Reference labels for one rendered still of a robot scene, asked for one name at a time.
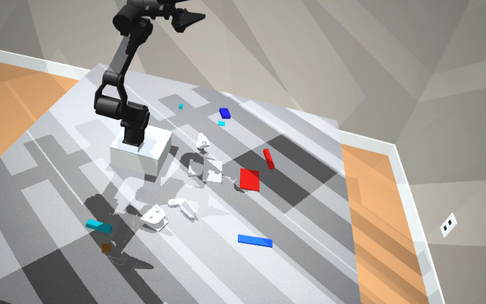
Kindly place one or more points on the red rectangular bar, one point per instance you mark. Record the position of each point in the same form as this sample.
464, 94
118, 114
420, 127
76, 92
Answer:
268, 159

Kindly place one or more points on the cyan rectangular block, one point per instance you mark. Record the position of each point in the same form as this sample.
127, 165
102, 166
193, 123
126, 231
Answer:
99, 226

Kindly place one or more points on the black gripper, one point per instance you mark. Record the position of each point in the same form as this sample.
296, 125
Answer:
182, 18

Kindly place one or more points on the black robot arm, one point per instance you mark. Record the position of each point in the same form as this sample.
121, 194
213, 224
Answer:
134, 116

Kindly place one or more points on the small brown block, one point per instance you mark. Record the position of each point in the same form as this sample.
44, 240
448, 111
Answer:
106, 247

